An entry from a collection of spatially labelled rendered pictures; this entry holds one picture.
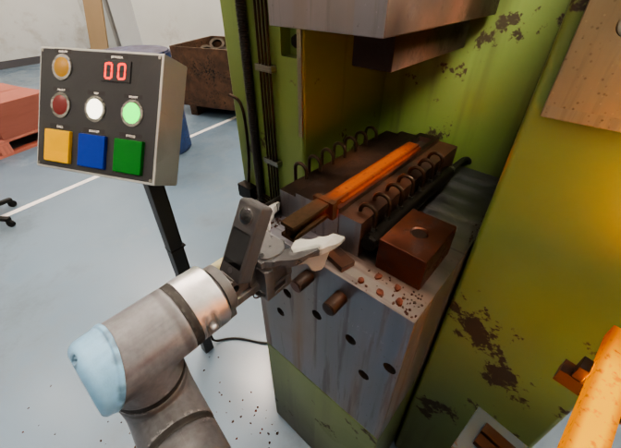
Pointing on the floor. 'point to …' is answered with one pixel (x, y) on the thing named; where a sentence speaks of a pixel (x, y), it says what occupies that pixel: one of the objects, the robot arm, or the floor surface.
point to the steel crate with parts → (205, 73)
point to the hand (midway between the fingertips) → (310, 215)
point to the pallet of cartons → (18, 117)
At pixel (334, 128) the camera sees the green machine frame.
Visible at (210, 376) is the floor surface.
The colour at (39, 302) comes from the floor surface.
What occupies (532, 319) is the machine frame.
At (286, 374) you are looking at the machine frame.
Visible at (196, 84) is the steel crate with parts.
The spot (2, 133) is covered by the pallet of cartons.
